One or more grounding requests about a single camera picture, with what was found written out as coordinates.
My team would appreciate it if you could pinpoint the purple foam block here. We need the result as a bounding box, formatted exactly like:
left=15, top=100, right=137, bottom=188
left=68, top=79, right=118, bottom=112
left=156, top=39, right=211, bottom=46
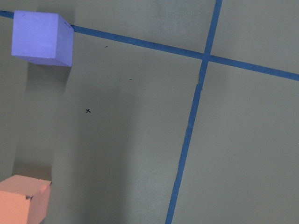
left=11, top=11, right=74, bottom=67

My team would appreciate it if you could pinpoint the orange foam block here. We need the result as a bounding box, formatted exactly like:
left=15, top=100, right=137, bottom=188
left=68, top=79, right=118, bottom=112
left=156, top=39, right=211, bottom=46
left=0, top=175, right=52, bottom=224

